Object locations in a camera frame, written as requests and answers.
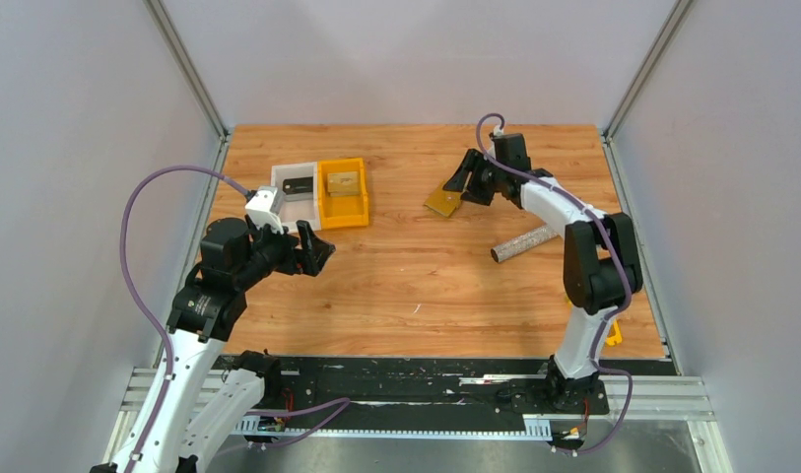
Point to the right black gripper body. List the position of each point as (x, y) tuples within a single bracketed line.
[(486, 181)]

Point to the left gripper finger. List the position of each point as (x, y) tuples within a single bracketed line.
[(315, 256), (309, 241)]

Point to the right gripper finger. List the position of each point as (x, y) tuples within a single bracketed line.
[(472, 161), (458, 182)]

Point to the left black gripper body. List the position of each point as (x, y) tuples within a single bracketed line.
[(272, 250)]

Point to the yellow leather card holder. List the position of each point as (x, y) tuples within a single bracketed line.
[(443, 202)]

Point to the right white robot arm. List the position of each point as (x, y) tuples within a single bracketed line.
[(601, 269)]

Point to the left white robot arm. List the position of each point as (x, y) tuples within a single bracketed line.
[(170, 434)]

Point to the black card in bin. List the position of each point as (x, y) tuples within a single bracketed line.
[(298, 189)]

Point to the gold VIP card in bin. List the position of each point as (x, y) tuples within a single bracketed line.
[(343, 183)]

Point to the white plastic bin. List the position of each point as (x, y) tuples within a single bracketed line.
[(303, 210)]

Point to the yellow plastic bin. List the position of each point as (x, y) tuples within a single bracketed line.
[(343, 211)]

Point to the glitter silver microphone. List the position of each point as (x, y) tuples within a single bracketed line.
[(523, 243)]

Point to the yellow plastic tool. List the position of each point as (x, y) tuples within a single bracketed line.
[(613, 334)]

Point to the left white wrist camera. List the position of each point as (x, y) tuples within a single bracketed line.
[(263, 209)]

